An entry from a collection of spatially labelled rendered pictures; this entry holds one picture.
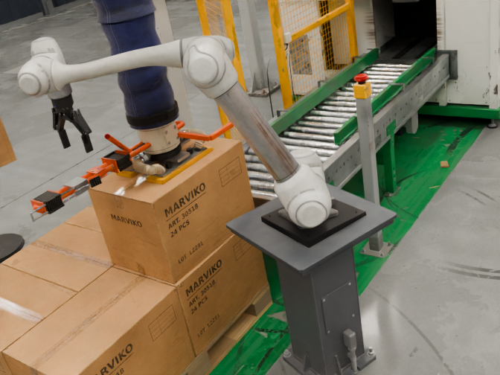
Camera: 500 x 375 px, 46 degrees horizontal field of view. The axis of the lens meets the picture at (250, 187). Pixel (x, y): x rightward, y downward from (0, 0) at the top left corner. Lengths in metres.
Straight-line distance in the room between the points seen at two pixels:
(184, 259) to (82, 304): 0.46
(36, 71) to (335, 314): 1.50
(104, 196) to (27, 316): 0.59
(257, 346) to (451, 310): 0.95
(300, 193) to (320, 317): 0.66
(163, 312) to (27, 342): 0.54
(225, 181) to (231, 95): 0.79
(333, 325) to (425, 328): 0.57
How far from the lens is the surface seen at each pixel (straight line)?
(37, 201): 2.30
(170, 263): 2.51
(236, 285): 2.90
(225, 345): 3.00
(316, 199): 2.04
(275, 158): 2.03
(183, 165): 2.57
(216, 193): 2.65
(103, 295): 2.65
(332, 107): 4.09
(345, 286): 2.54
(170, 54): 2.12
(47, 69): 2.07
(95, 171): 2.42
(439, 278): 3.29
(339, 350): 2.71
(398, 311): 3.09
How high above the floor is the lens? 1.99
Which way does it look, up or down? 27 degrees down
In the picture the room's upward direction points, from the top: 11 degrees counter-clockwise
